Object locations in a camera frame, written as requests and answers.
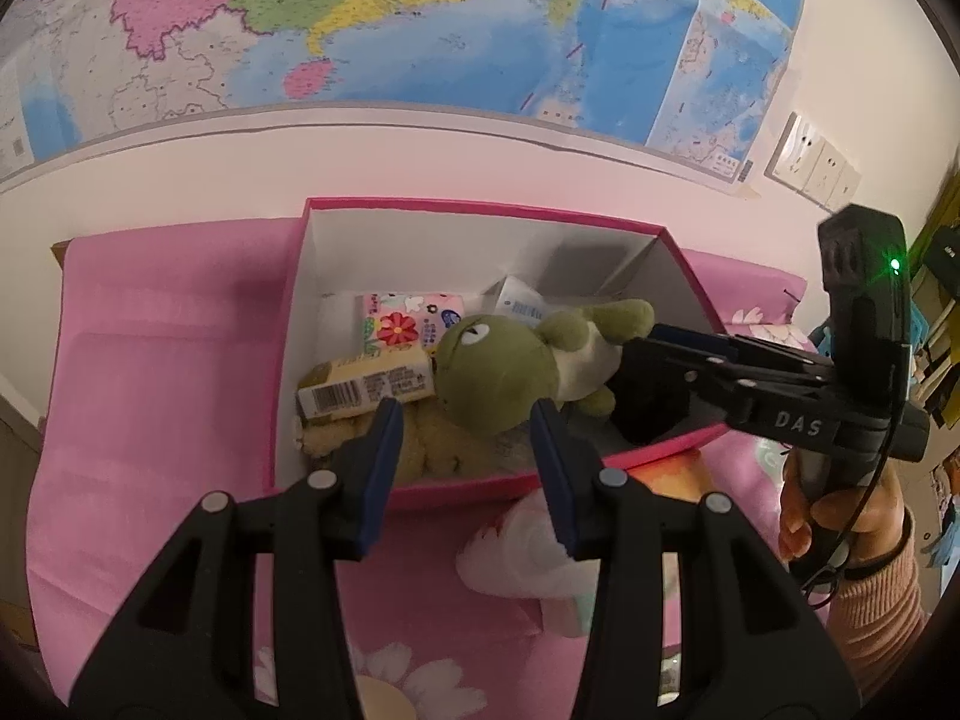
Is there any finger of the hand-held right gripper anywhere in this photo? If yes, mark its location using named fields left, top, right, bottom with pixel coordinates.
left=690, top=367, right=848, bottom=452
left=651, top=322, right=832, bottom=391

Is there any green frog plush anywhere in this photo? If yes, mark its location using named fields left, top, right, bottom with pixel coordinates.
left=433, top=298, right=655, bottom=436

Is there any person's right hand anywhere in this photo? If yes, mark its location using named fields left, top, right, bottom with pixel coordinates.
left=778, top=456, right=912, bottom=565

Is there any colourful wall map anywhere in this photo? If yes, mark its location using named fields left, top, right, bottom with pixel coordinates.
left=0, top=0, right=815, bottom=185

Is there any pastel soft tissue pack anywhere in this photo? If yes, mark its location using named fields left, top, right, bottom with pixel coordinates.
left=456, top=450, right=721, bottom=638

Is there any white wall socket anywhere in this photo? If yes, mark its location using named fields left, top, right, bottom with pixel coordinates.
left=806, top=136, right=848, bottom=201
left=765, top=112, right=826, bottom=192

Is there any pink printed bedsheet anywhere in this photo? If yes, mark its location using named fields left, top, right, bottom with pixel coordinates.
left=26, top=217, right=833, bottom=720

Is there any yellow pocket tissue pack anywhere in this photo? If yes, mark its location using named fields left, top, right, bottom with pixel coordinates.
left=295, top=349, right=436, bottom=422

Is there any clear plastic packet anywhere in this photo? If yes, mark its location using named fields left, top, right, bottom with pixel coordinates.
left=495, top=275, right=548, bottom=328

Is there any beige teddy bear plush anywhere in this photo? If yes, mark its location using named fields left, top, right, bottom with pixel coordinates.
left=296, top=401, right=526, bottom=490

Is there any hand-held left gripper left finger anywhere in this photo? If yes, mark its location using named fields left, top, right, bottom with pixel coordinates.
left=67, top=397, right=410, bottom=720

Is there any pink floral pocket tissue pack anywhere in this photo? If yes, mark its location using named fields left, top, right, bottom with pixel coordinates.
left=360, top=291, right=466, bottom=361

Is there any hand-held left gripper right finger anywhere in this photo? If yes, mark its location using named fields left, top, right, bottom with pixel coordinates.
left=529, top=399, right=860, bottom=720

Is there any black bag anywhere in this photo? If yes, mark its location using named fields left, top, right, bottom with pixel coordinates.
left=921, top=226, right=960, bottom=282

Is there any pink cardboard box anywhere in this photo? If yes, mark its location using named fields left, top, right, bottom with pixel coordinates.
left=266, top=197, right=732, bottom=515

